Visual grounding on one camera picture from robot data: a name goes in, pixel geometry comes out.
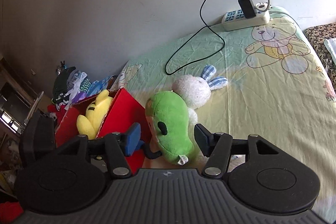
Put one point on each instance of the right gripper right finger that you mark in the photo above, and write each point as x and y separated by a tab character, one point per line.
216	147

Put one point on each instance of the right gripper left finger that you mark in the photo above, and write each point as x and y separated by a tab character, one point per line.
118	146

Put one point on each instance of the yellow bear plush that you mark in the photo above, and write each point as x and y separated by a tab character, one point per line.
90	123

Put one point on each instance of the green plush toy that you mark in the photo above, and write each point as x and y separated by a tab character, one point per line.
168	117

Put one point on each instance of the white bunny plush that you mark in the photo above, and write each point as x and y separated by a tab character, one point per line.
196	91

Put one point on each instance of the red cardboard box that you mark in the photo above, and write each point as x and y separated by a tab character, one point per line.
123	112

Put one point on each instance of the green cartoon bed sheet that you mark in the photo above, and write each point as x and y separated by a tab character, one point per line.
277	88

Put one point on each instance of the white power strip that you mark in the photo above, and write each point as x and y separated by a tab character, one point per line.
236	20

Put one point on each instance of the black charger adapter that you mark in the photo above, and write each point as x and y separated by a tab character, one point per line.
248	8

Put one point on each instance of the patterned dark mattress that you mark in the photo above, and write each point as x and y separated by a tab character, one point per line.
317	36

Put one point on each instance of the folded light blue towel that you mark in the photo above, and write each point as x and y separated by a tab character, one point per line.
330	45

